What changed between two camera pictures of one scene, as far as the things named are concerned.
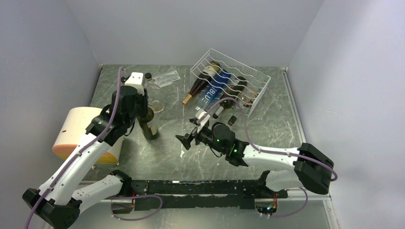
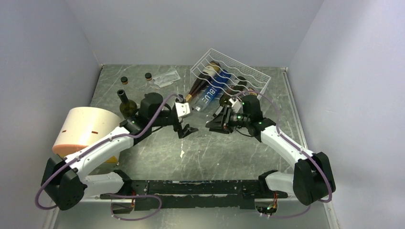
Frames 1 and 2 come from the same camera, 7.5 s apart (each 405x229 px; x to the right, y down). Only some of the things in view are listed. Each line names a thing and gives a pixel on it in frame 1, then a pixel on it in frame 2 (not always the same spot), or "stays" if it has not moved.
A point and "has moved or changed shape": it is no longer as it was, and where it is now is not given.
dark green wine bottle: x=143 y=121 has moved or changed shape
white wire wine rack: x=222 y=75 stays
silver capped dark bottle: x=234 y=90 stays
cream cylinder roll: x=71 y=130 stays
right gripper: x=186 y=140 -> x=220 y=123
